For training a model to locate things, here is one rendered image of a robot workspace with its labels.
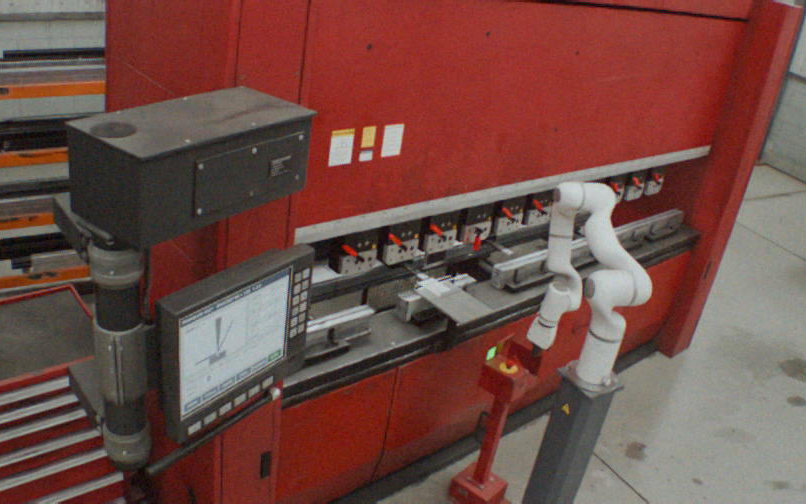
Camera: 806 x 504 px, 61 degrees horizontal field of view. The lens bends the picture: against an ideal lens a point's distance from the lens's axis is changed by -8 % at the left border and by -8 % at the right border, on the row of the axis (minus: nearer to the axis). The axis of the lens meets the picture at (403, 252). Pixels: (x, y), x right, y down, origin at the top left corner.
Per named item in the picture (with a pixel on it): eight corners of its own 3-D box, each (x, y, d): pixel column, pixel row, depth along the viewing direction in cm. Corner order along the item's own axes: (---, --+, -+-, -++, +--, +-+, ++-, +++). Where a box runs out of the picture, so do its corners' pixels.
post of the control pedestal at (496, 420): (481, 485, 321) (508, 391, 297) (471, 479, 324) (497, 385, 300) (488, 480, 325) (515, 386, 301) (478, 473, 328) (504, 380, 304)
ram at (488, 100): (255, 255, 227) (276, -7, 191) (242, 244, 232) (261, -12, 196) (708, 155, 415) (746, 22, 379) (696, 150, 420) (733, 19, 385)
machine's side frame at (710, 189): (670, 359, 461) (789, 4, 359) (572, 299, 516) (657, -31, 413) (688, 348, 477) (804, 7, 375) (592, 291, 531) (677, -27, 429)
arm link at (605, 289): (628, 342, 242) (649, 281, 232) (582, 344, 237) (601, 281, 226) (611, 323, 252) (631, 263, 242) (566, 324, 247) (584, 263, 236)
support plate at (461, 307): (461, 325, 275) (461, 323, 274) (415, 292, 291) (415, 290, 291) (493, 313, 286) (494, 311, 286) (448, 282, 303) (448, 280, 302)
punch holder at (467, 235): (462, 245, 293) (470, 207, 286) (448, 236, 299) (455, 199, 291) (488, 238, 303) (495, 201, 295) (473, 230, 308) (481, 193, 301)
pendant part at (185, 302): (179, 447, 161) (176, 315, 145) (145, 422, 167) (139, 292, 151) (305, 367, 196) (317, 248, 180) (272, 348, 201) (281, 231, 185)
